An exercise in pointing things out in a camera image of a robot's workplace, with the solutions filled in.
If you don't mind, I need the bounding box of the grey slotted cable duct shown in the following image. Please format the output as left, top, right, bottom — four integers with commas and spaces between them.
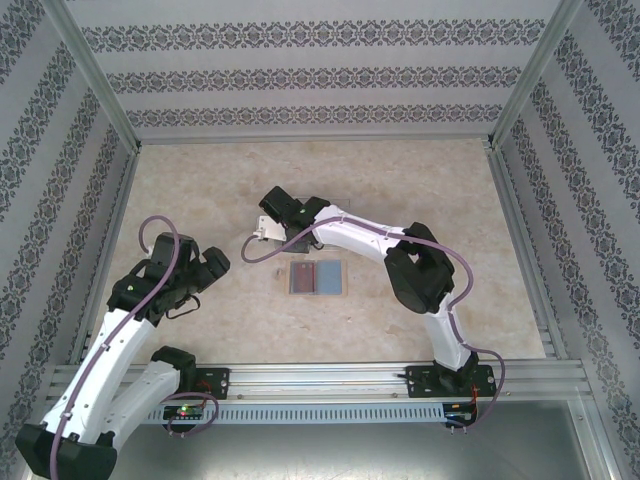
66, 402, 447, 425

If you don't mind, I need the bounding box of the light blue card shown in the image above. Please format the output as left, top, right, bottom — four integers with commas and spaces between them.
316, 261, 344, 294

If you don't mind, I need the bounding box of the thin black left gripper wire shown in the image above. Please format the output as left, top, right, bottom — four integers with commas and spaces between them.
165, 294, 202, 322

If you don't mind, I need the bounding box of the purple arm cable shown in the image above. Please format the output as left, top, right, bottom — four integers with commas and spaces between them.
241, 213, 506, 436
47, 214, 220, 479

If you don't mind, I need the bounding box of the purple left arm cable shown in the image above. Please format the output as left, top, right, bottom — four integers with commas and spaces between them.
47, 214, 220, 479

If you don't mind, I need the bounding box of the aluminium frame post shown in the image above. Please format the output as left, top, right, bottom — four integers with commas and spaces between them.
568, 394, 624, 480
483, 0, 599, 151
47, 0, 142, 154
39, 393, 69, 426

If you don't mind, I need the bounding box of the controller board with LED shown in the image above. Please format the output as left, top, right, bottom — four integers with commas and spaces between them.
446, 402, 479, 429
163, 404, 207, 422

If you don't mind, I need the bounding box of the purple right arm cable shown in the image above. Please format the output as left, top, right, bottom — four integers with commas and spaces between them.
241, 213, 506, 436

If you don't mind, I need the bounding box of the aluminium frame side rail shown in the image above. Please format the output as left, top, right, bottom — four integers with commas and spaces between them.
67, 147, 141, 365
485, 144, 560, 361

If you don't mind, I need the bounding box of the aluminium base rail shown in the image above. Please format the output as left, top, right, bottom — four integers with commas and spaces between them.
47, 363, 587, 402

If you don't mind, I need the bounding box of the clear tan-edged card holder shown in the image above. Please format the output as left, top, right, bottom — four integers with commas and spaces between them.
282, 258, 348, 298

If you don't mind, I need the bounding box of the grey sheet metal panel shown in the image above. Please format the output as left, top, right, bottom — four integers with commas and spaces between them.
49, 422, 614, 480

